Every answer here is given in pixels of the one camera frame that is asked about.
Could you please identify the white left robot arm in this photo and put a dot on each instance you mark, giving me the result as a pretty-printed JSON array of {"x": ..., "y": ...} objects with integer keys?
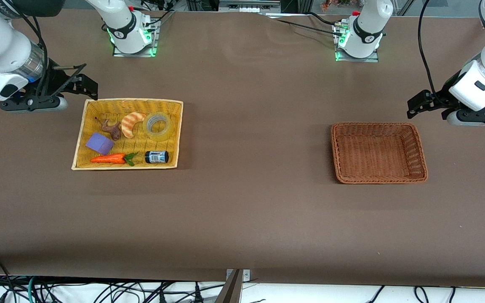
[{"x": 366, "y": 29}]

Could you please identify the metal table edge bracket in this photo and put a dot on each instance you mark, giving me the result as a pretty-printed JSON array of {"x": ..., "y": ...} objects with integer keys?
[{"x": 246, "y": 275}]

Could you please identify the brown slanted beam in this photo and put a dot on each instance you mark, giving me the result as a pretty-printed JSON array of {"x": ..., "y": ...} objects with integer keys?
[{"x": 230, "y": 290}]

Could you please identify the striped toy croissant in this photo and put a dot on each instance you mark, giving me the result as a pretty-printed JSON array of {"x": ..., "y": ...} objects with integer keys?
[{"x": 131, "y": 122}]

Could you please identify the clear tape roll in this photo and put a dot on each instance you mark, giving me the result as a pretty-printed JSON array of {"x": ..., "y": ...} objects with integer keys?
[{"x": 158, "y": 136}]

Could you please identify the yellow wicker basket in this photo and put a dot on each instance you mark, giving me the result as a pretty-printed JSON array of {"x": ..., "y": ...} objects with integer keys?
[{"x": 139, "y": 145}]

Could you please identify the purple cube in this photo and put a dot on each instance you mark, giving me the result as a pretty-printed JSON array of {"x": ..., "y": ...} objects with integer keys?
[{"x": 99, "y": 143}]

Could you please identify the brown toy lion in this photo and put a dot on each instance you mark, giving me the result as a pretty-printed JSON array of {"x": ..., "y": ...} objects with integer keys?
[{"x": 114, "y": 131}]

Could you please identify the brown wicker basket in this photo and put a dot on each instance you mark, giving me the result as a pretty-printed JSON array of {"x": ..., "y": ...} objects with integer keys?
[{"x": 377, "y": 151}]

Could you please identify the small jar black lid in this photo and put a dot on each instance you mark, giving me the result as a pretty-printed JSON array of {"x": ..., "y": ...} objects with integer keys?
[{"x": 156, "y": 157}]

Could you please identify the grey metal box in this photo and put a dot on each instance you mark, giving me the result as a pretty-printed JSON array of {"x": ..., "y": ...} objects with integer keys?
[{"x": 249, "y": 5}]

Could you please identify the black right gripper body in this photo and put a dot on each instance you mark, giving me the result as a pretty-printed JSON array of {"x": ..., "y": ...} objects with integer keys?
[{"x": 55, "y": 80}]

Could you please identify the orange toy carrot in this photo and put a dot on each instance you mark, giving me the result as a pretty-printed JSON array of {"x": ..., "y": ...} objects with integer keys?
[{"x": 110, "y": 158}]

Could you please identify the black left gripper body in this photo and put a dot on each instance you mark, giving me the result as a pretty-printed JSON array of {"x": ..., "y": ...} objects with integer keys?
[{"x": 441, "y": 100}]

